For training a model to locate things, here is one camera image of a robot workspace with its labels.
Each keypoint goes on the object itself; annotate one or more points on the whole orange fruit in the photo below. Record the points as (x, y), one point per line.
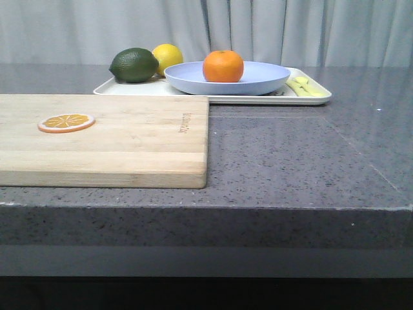
(223, 66)

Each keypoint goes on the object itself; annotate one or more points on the light blue plate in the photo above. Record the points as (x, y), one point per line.
(257, 79)

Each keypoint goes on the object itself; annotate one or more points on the white rectangular tray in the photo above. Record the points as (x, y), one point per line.
(282, 96)

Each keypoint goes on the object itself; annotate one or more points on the wooden cutting board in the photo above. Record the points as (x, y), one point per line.
(136, 141)

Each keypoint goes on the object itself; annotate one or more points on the yellow lemon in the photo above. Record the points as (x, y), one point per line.
(167, 55)

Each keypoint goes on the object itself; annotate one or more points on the green lime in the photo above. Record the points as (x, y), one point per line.
(134, 65)

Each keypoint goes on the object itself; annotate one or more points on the yellow plastic fork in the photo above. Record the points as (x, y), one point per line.
(297, 88)

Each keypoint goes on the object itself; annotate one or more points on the yellow plastic spoon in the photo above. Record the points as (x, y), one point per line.
(304, 83)

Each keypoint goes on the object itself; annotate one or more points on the orange slice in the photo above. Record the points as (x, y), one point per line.
(65, 123)

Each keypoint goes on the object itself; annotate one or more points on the grey curtain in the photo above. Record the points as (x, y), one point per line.
(291, 33)

